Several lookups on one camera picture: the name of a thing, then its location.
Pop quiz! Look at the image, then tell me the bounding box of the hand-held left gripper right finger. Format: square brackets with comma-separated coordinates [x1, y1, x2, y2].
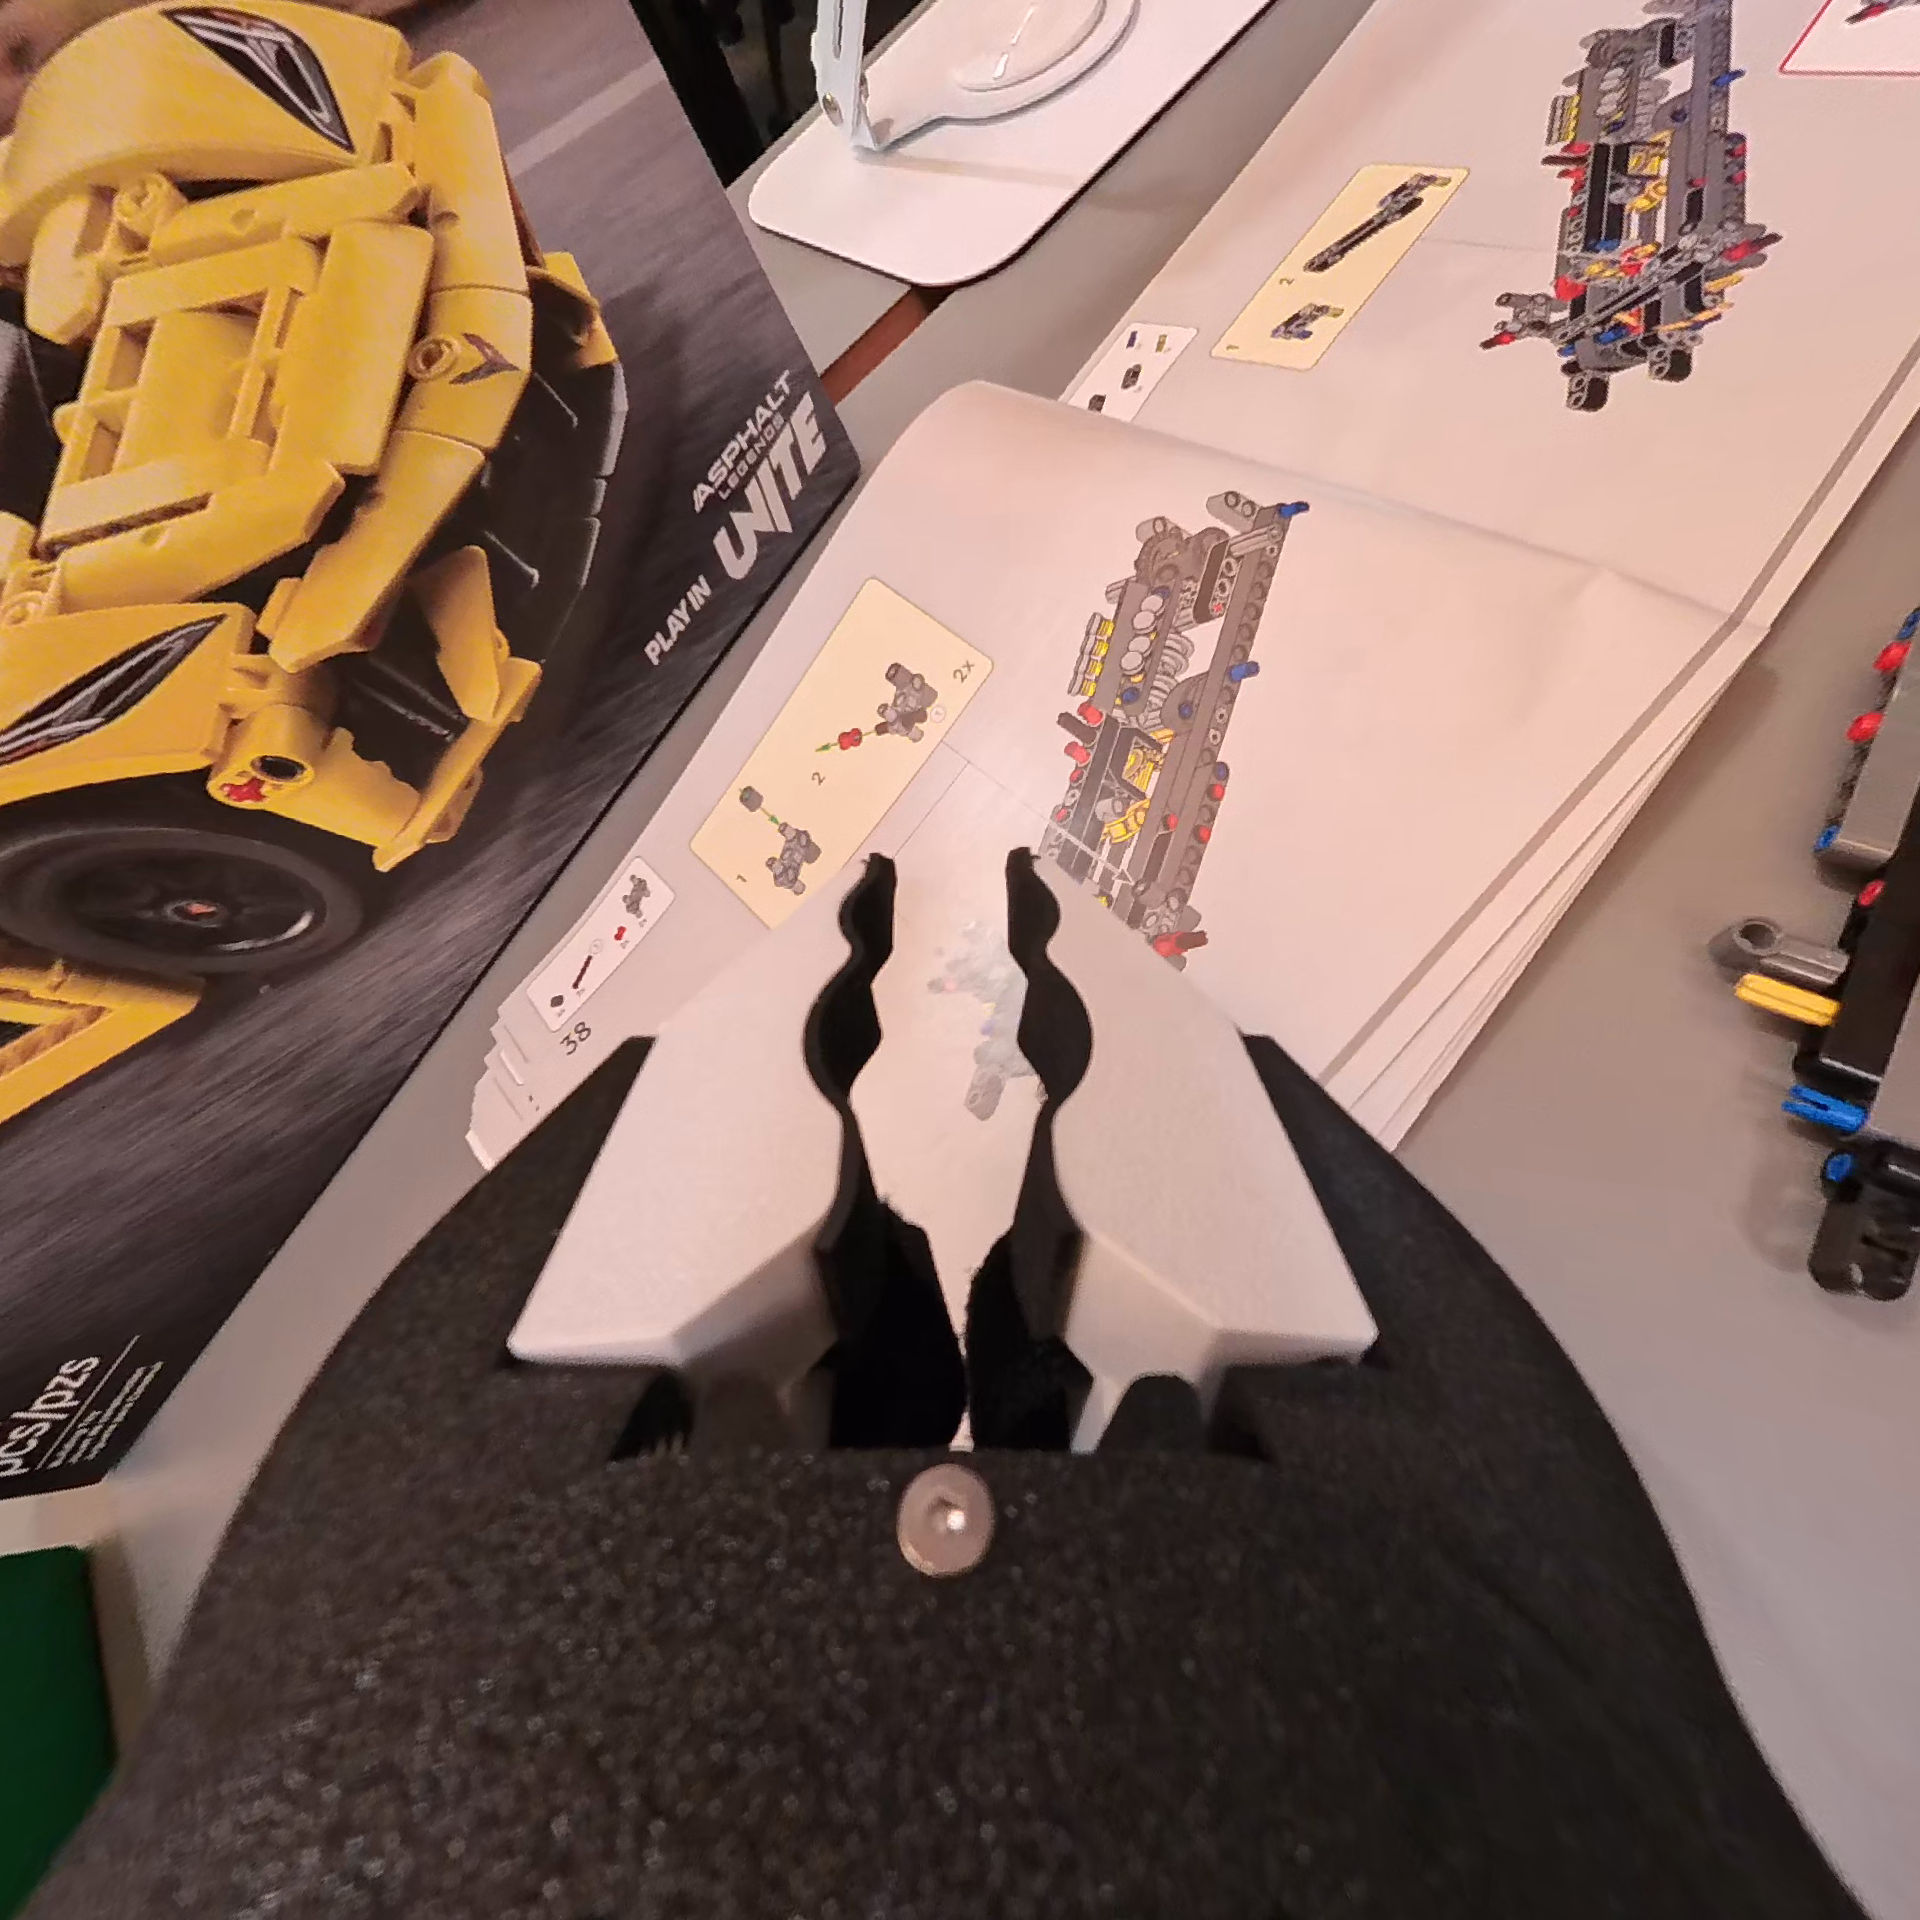
[965, 846, 1380, 1449]

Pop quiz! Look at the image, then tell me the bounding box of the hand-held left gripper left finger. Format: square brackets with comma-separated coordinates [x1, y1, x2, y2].
[505, 856, 970, 1449]

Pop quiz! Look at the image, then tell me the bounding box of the lego instruction booklet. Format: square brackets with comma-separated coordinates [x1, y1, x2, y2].
[462, 0, 1920, 1172]

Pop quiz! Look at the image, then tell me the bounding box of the multicoloured lego chassis assembly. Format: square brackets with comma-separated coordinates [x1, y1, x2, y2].
[1709, 606, 1920, 1302]

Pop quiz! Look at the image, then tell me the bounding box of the black lego set box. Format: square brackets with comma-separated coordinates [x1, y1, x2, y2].
[0, 0, 864, 1509]

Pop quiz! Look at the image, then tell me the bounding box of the green plastic object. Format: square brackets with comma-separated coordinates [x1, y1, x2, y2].
[0, 1544, 122, 1920]

